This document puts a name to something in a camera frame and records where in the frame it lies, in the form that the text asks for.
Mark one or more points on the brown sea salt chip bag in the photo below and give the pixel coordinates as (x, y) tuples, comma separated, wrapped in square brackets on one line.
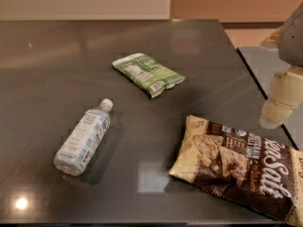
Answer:
[(239, 166)]

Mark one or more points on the green jalapeno chip bag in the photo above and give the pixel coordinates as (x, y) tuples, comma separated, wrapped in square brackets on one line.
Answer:
[(147, 73)]

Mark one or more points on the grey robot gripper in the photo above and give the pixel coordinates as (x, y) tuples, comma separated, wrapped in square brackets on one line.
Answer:
[(293, 37)]

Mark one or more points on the clear plastic water bottle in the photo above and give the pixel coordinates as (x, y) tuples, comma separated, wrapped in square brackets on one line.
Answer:
[(78, 149)]

